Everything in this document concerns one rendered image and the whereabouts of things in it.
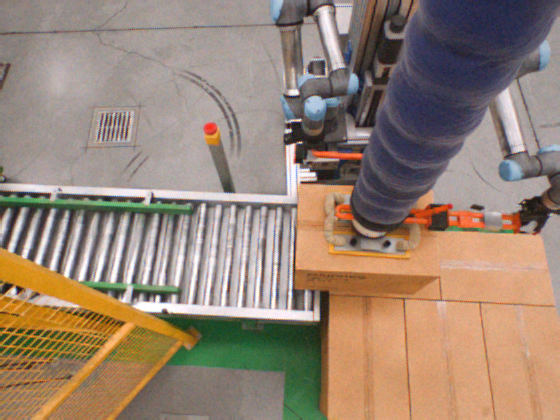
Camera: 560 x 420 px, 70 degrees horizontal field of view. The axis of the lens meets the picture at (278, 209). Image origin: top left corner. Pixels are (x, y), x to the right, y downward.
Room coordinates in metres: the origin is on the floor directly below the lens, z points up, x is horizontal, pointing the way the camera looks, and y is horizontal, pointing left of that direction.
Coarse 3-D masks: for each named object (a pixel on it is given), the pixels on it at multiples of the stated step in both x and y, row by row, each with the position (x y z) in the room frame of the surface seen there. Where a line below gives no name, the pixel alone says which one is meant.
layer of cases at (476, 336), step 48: (480, 240) 0.65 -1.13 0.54; (528, 240) 0.64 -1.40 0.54; (432, 288) 0.39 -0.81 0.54; (480, 288) 0.38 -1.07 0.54; (528, 288) 0.37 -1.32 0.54; (336, 336) 0.17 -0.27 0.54; (384, 336) 0.16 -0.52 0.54; (432, 336) 0.15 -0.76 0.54; (480, 336) 0.14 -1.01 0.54; (528, 336) 0.13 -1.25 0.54; (336, 384) -0.05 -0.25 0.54; (384, 384) -0.07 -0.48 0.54; (432, 384) -0.08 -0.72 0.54; (480, 384) -0.09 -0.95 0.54; (528, 384) -0.10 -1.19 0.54
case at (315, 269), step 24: (312, 192) 0.75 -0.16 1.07; (312, 216) 0.64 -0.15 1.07; (312, 240) 0.53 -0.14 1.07; (432, 240) 0.50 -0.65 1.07; (312, 264) 0.42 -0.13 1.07; (336, 264) 0.42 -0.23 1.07; (360, 264) 0.41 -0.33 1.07; (384, 264) 0.41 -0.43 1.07; (408, 264) 0.40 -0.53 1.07; (432, 264) 0.40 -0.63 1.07; (312, 288) 0.39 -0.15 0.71; (336, 288) 0.38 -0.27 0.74; (360, 288) 0.37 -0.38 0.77; (384, 288) 0.36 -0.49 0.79; (408, 288) 0.35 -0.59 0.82
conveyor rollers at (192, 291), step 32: (0, 224) 0.89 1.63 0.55; (32, 224) 0.88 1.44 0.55; (64, 224) 0.87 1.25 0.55; (96, 224) 0.86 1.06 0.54; (128, 224) 0.85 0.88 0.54; (192, 256) 0.64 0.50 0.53; (256, 256) 0.62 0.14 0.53; (0, 288) 0.51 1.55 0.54; (192, 288) 0.46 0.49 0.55; (224, 288) 0.45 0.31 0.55; (256, 288) 0.44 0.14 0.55; (288, 288) 0.43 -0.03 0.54
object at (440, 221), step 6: (432, 204) 0.60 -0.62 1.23; (438, 204) 0.60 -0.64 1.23; (432, 216) 0.56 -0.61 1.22; (438, 216) 0.55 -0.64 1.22; (444, 216) 0.55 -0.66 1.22; (432, 222) 0.53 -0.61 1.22; (438, 222) 0.53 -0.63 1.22; (444, 222) 0.53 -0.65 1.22; (450, 222) 0.52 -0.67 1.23; (432, 228) 0.51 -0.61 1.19; (438, 228) 0.51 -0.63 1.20; (444, 228) 0.51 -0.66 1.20
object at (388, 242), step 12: (348, 240) 0.51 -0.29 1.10; (360, 240) 0.51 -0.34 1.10; (384, 240) 0.50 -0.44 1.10; (396, 240) 0.50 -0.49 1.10; (336, 252) 0.46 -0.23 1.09; (348, 252) 0.46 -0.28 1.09; (360, 252) 0.46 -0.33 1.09; (372, 252) 0.46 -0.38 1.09; (384, 252) 0.45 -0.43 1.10; (396, 252) 0.45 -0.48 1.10; (408, 252) 0.45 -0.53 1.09
